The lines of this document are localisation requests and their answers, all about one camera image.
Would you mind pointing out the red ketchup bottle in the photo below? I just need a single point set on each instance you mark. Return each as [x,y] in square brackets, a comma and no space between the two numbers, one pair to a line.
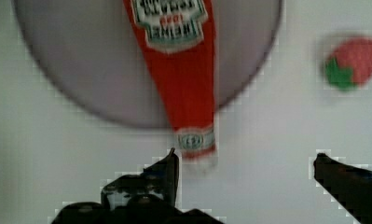
[177,38]

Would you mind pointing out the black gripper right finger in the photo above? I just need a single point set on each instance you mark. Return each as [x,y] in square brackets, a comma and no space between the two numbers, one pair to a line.
[349,185]

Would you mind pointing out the red toy strawberry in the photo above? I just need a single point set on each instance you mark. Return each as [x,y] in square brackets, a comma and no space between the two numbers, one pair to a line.
[349,65]

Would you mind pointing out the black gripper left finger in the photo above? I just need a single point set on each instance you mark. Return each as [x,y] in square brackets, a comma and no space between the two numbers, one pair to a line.
[159,179]

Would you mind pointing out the round purple plate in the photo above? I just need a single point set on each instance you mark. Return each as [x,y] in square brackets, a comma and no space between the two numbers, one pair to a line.
[87,50]

